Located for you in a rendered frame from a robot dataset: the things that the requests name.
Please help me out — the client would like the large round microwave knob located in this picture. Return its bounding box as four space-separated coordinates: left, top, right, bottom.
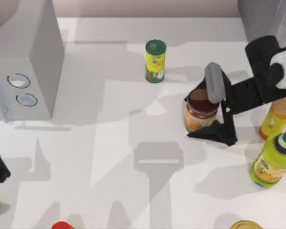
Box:
6 73 31 89

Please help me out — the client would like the jar with dark red lid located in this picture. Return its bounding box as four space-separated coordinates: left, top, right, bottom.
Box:
184 88 219 133

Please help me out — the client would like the grey cabinet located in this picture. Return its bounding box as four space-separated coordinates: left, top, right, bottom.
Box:
237 0 286 52

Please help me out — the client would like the red lid object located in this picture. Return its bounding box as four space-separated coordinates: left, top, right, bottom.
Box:
51 221 73 229

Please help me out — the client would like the small round microwave knob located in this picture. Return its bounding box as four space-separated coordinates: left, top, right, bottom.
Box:
15 93 38 107

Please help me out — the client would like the pale microwave oven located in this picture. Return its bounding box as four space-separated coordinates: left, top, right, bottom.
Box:
0 0 64 124

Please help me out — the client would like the green and yellow can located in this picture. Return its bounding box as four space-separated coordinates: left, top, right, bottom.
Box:
144 39 167 83

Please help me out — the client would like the green bottle with teal cap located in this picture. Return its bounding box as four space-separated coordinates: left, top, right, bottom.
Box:
250 129 286 188

